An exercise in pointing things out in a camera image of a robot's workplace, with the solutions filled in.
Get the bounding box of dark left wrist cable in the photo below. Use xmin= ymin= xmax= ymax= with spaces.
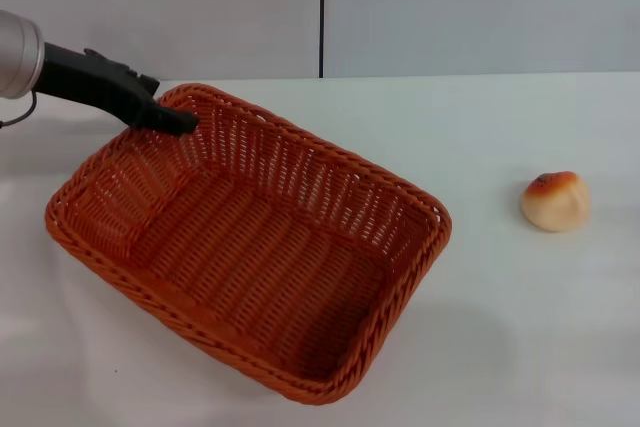
xmin=0 ymin=90 xmax=38 ymax=129

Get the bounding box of round bread bun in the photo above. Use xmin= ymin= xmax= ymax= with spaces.
xmin=520 ymin=170 xmax=592 ymax=234

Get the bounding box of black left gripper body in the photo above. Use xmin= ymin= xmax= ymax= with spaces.
xmin=38 ymin=41 xmax=162 ymax=128

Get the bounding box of orange woven basket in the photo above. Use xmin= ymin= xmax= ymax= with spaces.
xmin=43 ymin=82 xmax=454 ymax=406

